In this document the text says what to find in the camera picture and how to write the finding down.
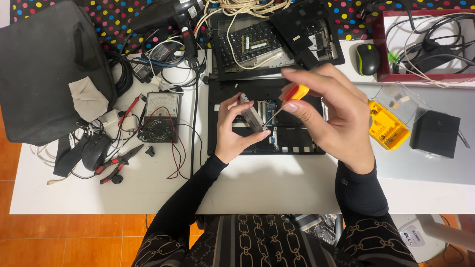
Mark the person's right hand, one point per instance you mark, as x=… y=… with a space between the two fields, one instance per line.
x=341 y=118

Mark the person's left hand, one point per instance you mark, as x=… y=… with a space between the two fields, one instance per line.
x=228 y=137

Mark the silver hard drive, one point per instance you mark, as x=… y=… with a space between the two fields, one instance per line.
x=252 y=115

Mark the yellow screwdriver bit case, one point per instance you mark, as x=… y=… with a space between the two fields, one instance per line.
x=386 y=128

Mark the black laptop base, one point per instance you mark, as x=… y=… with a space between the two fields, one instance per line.
x=297 y=137

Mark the black mouse with green trim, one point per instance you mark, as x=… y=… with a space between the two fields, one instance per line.
x=368 y=59

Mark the black analog multimeter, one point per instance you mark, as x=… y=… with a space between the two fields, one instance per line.
x=161 y=118

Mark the small black plug adapter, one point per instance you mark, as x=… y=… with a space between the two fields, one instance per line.
x=150 y=151

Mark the grey laptop lid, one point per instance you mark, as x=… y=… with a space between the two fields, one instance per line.
x=419 y=167

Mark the black external drive box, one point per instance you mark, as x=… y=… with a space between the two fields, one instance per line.
x=436 y=133

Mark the green memory module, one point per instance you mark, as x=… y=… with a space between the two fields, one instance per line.
x=254 y=43

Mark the black laptop cover panel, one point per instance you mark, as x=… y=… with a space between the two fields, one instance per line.
x=298 y=26

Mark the red multimeter probe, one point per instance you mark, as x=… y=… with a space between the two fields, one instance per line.
x=129 y=109

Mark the black power adapter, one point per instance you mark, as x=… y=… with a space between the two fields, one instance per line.
x=154 y=59

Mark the white charger plug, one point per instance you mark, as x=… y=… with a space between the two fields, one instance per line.
x=111 y=118

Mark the silver pen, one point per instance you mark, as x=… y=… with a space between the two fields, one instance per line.
x=464 y=139

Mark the black heat gun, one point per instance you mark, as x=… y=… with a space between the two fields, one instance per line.
x=174 y=18

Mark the plain black mouse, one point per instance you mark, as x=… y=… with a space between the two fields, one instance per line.
x=95 y=151

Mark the white fan base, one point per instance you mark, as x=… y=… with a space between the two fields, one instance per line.
x=415 y=237

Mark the beige cleaning cloth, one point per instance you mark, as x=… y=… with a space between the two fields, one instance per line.
x=88 y=99

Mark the polka dot cloth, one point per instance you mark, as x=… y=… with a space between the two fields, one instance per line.
x=111 y=22

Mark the black laptop bag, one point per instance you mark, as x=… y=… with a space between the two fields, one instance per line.
x=40 y=74

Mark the black laptop keyboard frame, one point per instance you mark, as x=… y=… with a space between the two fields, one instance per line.
x=256 y=40

